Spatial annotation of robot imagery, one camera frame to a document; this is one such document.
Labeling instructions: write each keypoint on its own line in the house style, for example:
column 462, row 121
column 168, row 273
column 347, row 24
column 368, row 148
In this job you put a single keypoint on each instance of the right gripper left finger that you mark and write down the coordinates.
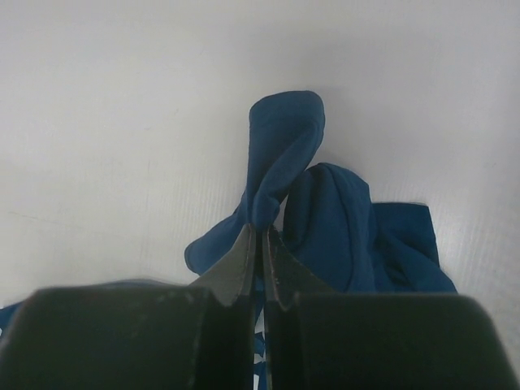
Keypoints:
column 139, row 336

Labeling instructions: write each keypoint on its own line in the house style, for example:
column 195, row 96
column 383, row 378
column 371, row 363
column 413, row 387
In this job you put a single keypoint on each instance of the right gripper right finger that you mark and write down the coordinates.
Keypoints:
column 317, row 338

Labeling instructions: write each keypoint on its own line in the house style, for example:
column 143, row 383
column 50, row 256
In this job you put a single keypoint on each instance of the blue t-shirt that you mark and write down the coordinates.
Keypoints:
column 324, row 216

